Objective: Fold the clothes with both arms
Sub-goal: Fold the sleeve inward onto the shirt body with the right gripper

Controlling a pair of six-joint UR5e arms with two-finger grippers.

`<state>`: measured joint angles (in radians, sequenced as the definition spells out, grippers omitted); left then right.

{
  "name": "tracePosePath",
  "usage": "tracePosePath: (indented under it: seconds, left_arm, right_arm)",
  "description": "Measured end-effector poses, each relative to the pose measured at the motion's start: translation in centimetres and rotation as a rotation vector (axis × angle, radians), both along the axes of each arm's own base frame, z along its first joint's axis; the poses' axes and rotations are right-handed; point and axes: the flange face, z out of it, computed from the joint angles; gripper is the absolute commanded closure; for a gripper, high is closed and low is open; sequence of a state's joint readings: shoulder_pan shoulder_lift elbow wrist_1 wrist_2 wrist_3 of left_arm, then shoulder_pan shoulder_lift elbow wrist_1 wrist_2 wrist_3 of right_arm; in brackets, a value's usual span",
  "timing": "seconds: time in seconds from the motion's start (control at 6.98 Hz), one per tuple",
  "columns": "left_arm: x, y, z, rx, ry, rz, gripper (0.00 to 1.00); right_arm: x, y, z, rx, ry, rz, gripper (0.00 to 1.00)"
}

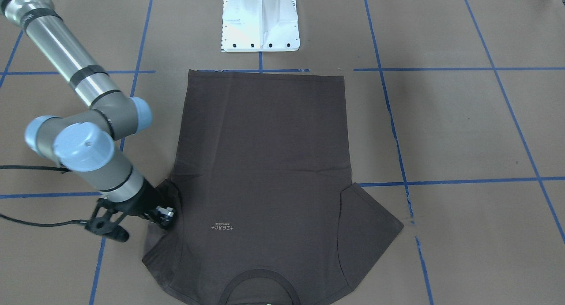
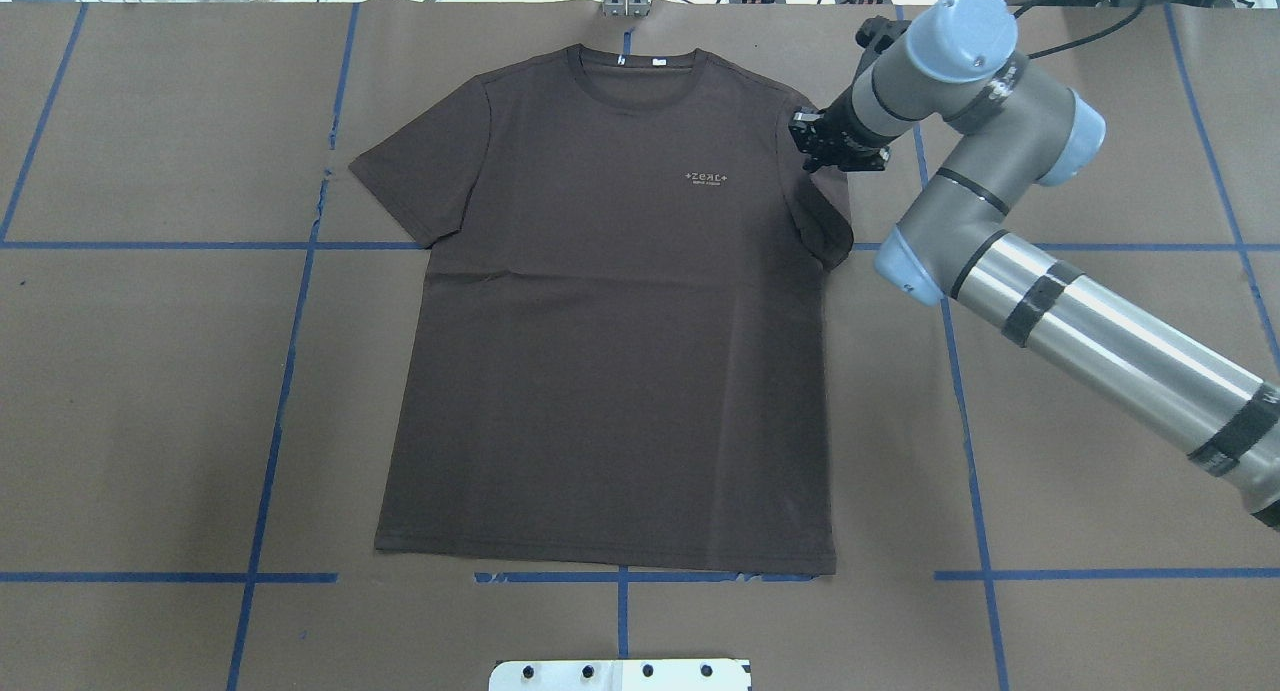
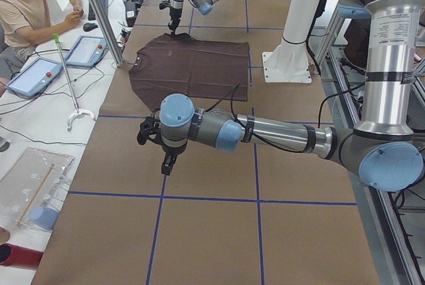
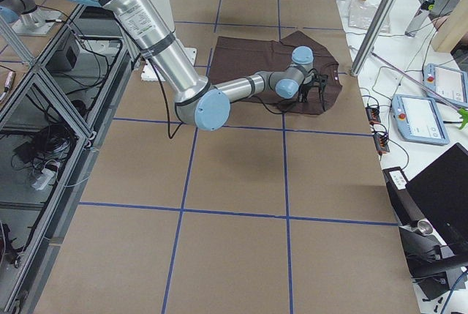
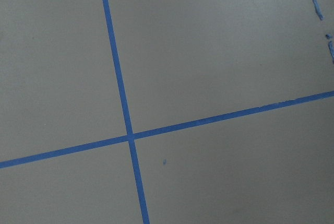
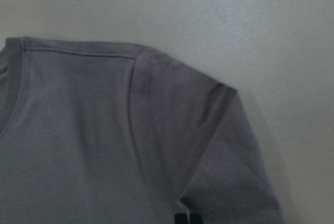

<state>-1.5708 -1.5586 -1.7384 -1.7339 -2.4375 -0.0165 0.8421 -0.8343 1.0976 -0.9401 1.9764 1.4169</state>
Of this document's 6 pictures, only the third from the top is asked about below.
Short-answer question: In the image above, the red cylinder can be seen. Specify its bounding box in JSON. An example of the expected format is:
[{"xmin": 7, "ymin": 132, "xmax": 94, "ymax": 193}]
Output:
[{"xmin": 1, "ymin": 243, "xmax": 44, "ymax": 270}]

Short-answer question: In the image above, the dark brown t-shirt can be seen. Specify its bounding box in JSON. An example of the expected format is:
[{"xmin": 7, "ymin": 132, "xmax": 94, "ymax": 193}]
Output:
[{"xmin": 129, "ymin": 33, "xmax": 250, "ymax": 110}]

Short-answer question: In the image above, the person in beige shirt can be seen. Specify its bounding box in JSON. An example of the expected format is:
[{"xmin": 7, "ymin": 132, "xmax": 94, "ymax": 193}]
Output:
[{"xmin": 1, "ymin": 0, "xmax": 84, "ymax": 82}]

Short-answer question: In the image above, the aluminium frame post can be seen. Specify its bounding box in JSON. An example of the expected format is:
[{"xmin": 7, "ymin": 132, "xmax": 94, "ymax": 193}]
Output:
[{"xmin": 88, "ymin": 0, "xmax": 124, "ymax": 67}]

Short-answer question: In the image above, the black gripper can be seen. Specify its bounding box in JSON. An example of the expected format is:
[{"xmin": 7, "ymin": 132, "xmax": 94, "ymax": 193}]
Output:
[
  {"xmin": 161, "ymin": 145, "xmax": 181, "ymax": 175},
  {"xmin": 168, "ymin": 8, "xmax": 181, "ymax": 35}
]

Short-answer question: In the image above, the blue teach pendant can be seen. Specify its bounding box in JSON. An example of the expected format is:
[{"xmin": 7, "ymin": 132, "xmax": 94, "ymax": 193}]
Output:
[
  {"xmin": 64, "ymin": 35, "xmax": 108, "ymax": 68},
  {"xmin": 5, "ymin": 57, "xmax": 62, "ymax": 98}
]

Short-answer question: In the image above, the far blue teach pendant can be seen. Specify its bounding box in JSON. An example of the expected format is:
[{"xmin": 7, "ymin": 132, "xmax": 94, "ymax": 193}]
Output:
[{"xmin": 64, "ymin": 35, "xmax": 108, "ymax": 68}]

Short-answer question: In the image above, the clear plastic bag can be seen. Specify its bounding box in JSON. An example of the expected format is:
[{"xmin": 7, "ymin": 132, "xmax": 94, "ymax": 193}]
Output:
[{"xmin": 1, "ymin": 148, "xmax": 74, "ymax": 232}]

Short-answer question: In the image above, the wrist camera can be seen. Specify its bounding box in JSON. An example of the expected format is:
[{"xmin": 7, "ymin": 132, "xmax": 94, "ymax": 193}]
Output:
[
  {"xmin": 159, "ymin": 1, "xmax": 171, "ymax": 10},
  {"xmin": 137, "ymin": 117, "xmax": 163, "ymax": 145}
]

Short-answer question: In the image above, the near blue teach pendant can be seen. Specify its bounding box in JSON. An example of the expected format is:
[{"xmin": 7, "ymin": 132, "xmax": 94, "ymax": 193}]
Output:
[{"xmin": 5, "ymin": 57, "xmax": 62, "ymax": 98}]

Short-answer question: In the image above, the black computer mouse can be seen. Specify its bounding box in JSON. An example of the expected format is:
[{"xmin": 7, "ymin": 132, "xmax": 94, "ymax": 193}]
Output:
[{"xmin": 82, "ymin": 23, "xmax": 98, "ymax": 32}]

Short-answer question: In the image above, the black keyboard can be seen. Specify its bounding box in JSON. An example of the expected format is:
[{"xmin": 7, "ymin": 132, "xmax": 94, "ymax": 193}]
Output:
[{"xmin": 88, "ymin": 0, "xmax": 110, "ymax": 21}]

